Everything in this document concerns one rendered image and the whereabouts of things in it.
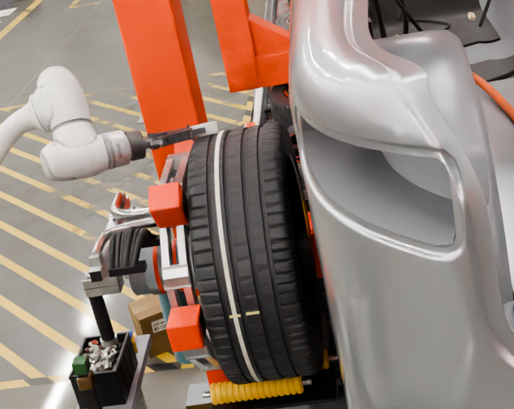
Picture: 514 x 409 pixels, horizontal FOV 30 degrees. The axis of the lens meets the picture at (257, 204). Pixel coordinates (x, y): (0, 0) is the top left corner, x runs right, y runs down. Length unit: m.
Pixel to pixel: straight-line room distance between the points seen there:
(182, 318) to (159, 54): 0.83
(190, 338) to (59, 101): 0.66
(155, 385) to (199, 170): 1.50
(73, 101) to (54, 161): 0.16
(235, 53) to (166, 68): 2.00
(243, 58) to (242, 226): 2.60
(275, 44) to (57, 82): 2.44
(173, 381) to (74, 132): 1.50
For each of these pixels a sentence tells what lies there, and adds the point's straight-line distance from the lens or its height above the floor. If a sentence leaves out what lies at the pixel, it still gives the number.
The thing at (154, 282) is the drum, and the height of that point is 0.85.
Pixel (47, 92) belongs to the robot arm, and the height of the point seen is 1.38.
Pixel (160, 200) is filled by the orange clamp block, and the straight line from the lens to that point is 2.23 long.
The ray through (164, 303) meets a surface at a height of 0.69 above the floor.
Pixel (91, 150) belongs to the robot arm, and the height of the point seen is 1.24.
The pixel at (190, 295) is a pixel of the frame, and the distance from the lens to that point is 2.28.
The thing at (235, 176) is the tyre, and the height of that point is 1.14.
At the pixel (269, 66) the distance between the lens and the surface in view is 4.75.
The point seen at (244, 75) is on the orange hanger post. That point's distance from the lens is 4.77.
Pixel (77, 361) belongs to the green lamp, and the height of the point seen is 0.66.
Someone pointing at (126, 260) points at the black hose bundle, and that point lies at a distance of 2.33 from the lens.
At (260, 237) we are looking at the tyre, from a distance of 2.19.
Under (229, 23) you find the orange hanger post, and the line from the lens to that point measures 4.70.
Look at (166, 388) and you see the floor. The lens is 3.61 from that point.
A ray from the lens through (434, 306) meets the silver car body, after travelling 1.33.
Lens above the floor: 2.03
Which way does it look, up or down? 25 degrees down
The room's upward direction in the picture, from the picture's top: 12 degrees counter-clockwise
